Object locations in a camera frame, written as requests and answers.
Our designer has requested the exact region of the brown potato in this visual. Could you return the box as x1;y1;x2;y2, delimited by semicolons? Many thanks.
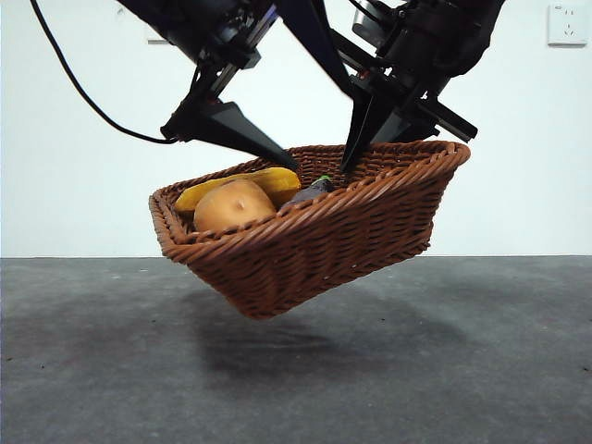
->
192;179;278;234

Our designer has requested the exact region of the purple eggplant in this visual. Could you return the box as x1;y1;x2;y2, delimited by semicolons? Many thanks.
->
279;174;335;212

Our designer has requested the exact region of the brown wicker basket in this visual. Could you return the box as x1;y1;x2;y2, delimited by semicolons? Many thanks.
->
148;140;472;321

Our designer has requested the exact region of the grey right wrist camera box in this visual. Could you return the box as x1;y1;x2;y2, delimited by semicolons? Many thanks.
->
351;0;397;47

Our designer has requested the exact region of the black cable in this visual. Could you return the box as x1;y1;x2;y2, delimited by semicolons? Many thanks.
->
30;0;179;143

